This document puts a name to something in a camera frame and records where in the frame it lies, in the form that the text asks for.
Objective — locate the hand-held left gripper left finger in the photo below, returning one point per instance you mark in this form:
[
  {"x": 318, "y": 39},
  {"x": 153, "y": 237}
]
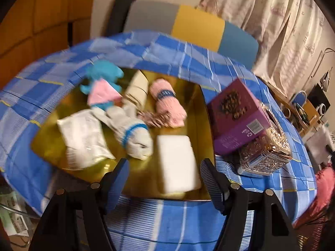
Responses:
[{"x": 116, "y": 185}]

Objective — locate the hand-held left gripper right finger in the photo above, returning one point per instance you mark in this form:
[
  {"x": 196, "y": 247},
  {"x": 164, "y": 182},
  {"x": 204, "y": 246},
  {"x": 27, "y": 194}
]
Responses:
[{"x": 213, "y": 185}]

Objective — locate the white foam block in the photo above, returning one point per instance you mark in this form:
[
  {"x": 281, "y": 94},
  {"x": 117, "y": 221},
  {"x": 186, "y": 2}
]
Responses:
[{"x": 178, "y": 162}]

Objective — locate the white socks with blue band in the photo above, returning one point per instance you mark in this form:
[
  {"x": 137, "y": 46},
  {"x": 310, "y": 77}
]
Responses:
[{"x": 130, "y": 133}]

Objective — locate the white plastic packet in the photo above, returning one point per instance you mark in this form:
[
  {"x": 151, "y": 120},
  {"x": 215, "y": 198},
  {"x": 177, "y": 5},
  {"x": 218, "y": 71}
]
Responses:
[{"x": 81, "y": 133}]

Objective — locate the gold metal tray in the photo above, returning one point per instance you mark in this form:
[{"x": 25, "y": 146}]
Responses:
[{"x": 183, "y": 104}]

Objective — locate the pink towel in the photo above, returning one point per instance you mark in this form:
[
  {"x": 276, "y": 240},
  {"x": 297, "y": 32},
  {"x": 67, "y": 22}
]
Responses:
[{"x": 170, "y": 107}]

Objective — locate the beige mesh cloth roll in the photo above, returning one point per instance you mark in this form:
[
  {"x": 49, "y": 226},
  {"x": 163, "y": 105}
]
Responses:
[{"x": 137, "y": 86}]

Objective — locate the blue plush toy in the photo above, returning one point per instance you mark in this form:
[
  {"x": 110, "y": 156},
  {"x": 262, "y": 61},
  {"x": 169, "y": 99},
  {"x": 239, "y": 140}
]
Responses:
[{"x": 104, "y": 69}]

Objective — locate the blue checkered tablecloth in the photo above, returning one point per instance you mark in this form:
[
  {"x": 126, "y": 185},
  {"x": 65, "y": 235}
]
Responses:
[{"x": 170, "y": 219}]

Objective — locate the ornate gold tissue box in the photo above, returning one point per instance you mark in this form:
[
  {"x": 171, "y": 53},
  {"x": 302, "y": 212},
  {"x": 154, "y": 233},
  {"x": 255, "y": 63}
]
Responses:
[{"x": 264, "y": 151}]

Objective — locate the brown beaded bundle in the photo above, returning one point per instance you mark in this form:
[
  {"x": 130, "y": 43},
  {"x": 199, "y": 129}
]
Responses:
[{"x": 153, "y": 119}]

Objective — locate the purple cardboard box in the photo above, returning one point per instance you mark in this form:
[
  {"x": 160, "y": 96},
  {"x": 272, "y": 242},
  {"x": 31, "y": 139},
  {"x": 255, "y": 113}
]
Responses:
[{"x": 235, "y": 109}]

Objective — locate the printed papers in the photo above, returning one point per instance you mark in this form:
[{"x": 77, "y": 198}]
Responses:
[{"x": 13, "y": 214}]

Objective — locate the pink cloth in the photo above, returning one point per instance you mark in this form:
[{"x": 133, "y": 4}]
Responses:
[{"x": 323, "y": 188}]

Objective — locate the black mesh basket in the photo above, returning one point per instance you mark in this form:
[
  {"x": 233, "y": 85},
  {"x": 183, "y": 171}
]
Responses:
[{"x": 316, "y": 235}]

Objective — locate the wooden side desk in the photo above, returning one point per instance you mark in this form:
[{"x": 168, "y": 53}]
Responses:
[{"x": 311, "y": 117}]

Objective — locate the black speaker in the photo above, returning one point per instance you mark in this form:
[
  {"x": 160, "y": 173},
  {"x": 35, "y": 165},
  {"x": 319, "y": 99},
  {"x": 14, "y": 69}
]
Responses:
[{"x": 318, "y": 99}]

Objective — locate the grey yellow blue chair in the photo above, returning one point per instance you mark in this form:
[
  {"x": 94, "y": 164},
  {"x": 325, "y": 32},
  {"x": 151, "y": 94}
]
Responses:
[{"x": 196, "y": 26}]

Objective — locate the beige floral curtain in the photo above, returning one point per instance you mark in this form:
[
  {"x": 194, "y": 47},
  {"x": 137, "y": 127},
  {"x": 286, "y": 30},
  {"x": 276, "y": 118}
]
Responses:
[{"x": 261, "y": 18}]

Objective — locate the wooden wardrobe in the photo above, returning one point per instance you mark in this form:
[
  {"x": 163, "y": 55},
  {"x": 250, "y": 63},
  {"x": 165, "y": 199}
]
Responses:
[{"x": 39, "y": 18}]

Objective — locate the black cylindrical post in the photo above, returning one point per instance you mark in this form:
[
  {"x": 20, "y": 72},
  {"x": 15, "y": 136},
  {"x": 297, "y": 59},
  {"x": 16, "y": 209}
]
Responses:
[{"x": 119, "y": 13}]

